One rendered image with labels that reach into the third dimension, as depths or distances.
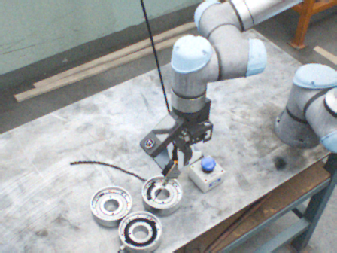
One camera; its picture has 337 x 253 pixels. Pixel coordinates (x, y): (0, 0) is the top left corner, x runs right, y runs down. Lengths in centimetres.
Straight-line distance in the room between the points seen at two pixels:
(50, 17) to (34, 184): 156
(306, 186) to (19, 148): 94
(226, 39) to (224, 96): 58
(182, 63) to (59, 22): 192
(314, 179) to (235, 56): 85
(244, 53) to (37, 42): 196
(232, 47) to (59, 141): 65
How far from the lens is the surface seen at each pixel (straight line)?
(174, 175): 115
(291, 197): 162
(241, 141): 140
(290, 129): 140
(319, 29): 345
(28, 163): 136
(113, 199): 122
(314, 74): 132
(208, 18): 104
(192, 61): 89
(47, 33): 277
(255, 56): 95
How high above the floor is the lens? 182
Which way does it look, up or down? 46 degrees down
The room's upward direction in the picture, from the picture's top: 3 degrees clockwise
